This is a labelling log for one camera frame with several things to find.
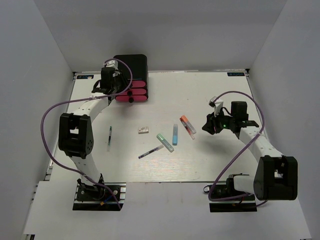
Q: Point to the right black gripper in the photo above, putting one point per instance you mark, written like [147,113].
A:
[212,121]

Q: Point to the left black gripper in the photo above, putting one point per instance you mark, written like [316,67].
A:
[124,80]

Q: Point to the pink drawer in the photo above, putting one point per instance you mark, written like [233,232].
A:
[131,99]
[134,92]
[138,84]

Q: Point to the red gel pen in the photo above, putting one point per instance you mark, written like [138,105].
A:
[187,129]

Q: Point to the orange highlighter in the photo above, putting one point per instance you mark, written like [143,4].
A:
[188,124]

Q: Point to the blue highlighter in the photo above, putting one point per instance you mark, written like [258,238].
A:
[175,134]

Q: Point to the green highlighter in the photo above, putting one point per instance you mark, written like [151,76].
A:
[166,144]

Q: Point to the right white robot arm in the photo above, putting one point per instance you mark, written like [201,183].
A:
[276,176]

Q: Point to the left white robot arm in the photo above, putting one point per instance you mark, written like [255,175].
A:
[75,135]

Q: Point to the black drawer cabinet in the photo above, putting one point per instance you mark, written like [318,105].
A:
[138,63]

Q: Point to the purple gel pen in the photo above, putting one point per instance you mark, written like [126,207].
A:
[151,151]

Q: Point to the white eraser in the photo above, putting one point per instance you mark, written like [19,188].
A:
[143,130]

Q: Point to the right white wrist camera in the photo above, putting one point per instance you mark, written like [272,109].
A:
[216,103]

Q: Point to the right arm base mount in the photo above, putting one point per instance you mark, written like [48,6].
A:
[232,197]

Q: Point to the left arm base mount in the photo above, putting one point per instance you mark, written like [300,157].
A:
[88,200]

